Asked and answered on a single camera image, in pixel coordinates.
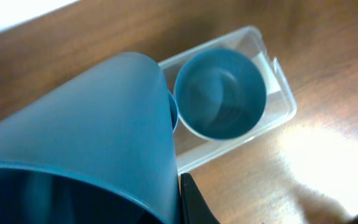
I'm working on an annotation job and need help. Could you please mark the clear plastic container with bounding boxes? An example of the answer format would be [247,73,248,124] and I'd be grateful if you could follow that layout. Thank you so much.
[158,26,297,174]

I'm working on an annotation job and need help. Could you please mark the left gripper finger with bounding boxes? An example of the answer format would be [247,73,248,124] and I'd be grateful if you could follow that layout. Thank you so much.
[180,173,219,224]

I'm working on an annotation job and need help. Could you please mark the blue cup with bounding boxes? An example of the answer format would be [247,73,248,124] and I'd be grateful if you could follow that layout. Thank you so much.
[168,91,178,133]
[0,52,180,223]

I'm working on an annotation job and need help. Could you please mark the blue cup front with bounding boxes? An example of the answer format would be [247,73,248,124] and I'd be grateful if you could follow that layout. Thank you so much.
[0,52,180,223]

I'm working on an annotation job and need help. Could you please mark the blue bowl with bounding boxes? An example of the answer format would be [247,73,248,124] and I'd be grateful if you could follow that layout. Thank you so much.
[174,48,267,140]

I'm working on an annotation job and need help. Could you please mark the blue cup back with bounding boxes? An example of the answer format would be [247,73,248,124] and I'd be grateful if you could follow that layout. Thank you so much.
[168,91,178,133]

